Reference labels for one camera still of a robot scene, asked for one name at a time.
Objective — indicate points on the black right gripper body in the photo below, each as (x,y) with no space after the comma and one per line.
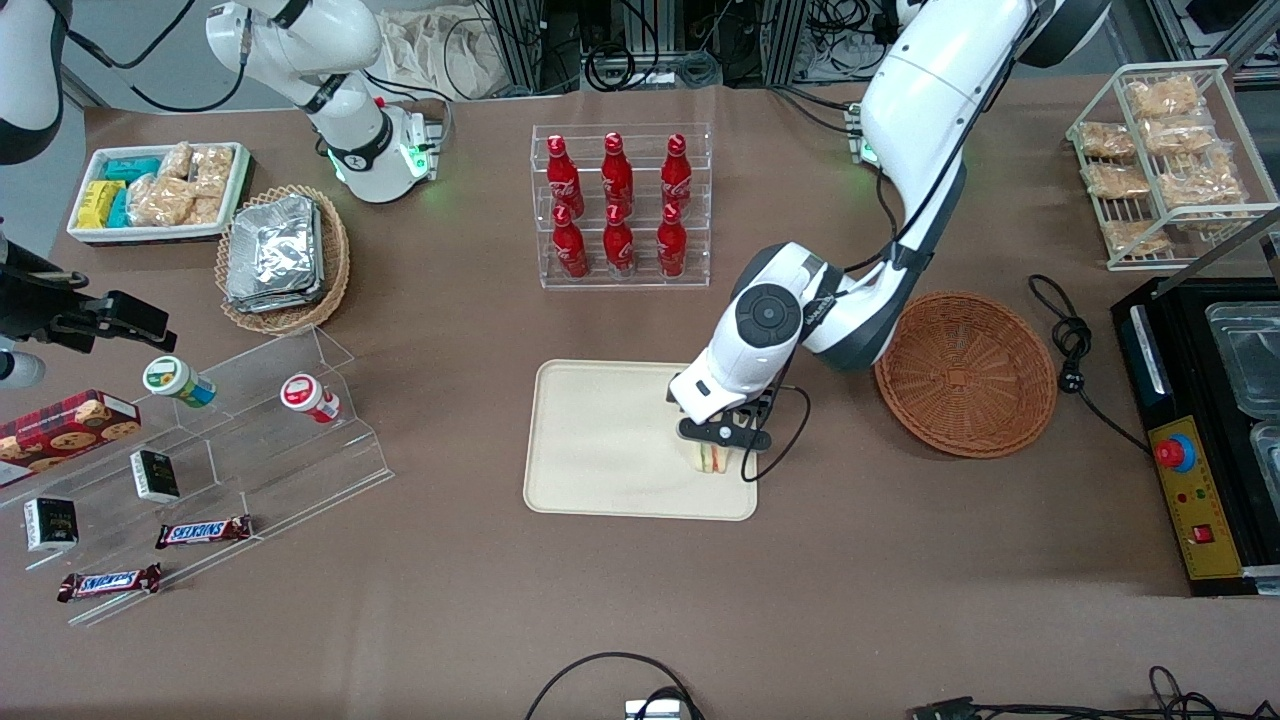
(28,303)

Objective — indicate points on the triangular sandwich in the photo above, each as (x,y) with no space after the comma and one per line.
(712,460)

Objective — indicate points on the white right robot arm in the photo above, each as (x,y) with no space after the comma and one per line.
(340,40)

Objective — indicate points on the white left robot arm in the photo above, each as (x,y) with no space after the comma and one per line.
(930,90)

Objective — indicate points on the beige plastic tray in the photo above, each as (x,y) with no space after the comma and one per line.
(600,450)

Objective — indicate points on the light wicker basket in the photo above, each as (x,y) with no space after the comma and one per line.
(337,270)

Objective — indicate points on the brown round wicker basket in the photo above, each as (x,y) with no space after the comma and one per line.
(970,380)

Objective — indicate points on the green-lidded snack cup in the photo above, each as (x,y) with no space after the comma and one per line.
(170,378)

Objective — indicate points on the white rectangular snack bin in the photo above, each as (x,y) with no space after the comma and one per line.
(150,236)

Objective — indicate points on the red tartan cookie box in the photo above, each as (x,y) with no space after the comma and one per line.
(60,435)

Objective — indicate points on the teal snack packet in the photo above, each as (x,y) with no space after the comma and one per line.
(118,210)
(130,168)

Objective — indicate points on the yellow snack packet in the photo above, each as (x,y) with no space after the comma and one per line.
(98,203)

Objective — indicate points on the clear-wrapped rice cracker pack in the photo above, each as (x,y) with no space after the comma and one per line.
(212,168)
(176,160)
(160,200)
(205,210)

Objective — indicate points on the silver foil pack stack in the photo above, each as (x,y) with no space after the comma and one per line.
(275,250)

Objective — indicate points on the red cola bottle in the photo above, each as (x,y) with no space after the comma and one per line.
(562,178)
(618,250)
(676,175)
(617,175)
(671,248)
(570,252)

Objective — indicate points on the small black tea box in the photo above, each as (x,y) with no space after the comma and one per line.
(155,476)
(50,524)

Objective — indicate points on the red-lidded snack cup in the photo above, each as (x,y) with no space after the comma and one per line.
(302,392)

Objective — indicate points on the clear acrylic bottle rack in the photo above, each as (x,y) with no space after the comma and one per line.
(545,282)

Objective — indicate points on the clear acrylic stepped display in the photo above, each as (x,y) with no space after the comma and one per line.
(300,470)

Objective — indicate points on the Snickers chocolate bar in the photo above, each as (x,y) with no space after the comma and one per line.
(203,532)
(110,582)

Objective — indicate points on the small silver device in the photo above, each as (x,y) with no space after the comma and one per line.
(655,711)

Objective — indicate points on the cream cloth bag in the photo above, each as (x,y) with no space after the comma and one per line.
(440,55)

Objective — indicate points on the red emergency stop button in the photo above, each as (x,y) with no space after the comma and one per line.
(1175,453)

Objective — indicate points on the bagged fried snack pack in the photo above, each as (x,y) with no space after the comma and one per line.
(1180,135)
(1165,97)
(1135,238)
(1115,180)
(1200,182)
(1105,140)

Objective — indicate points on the black machine with yellow panel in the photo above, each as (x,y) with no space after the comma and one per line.
(1215,540)

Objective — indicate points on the large metal insert pan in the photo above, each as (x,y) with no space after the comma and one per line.
(1250,350)

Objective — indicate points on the grey metal bar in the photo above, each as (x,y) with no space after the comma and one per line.
(1225,245)

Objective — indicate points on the small metal insert pan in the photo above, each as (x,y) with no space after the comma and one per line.
(1268,455)

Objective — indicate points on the aluminium frame post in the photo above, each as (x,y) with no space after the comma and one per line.
(785,40)
(520,45)

